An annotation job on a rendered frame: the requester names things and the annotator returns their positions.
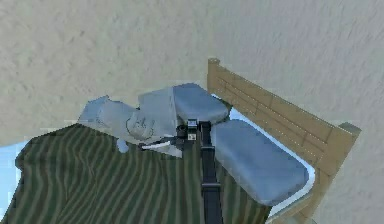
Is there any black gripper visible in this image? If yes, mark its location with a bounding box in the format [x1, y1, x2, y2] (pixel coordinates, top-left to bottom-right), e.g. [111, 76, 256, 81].
[137, 124, 194, 151]

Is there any wooden bed green striped cover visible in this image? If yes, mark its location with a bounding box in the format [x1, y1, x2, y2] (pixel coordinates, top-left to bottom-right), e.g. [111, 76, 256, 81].
[0, 57, 363, 224]

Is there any pale blue crumpled cloth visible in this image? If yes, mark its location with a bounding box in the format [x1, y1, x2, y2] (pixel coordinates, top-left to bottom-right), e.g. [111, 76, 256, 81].
[77, 87, 184, 159]

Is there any blue grey pillow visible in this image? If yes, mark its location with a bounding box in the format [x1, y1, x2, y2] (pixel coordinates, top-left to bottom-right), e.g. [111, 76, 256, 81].
[172, 82, 232, 125]
[210, 119, 311, 207]

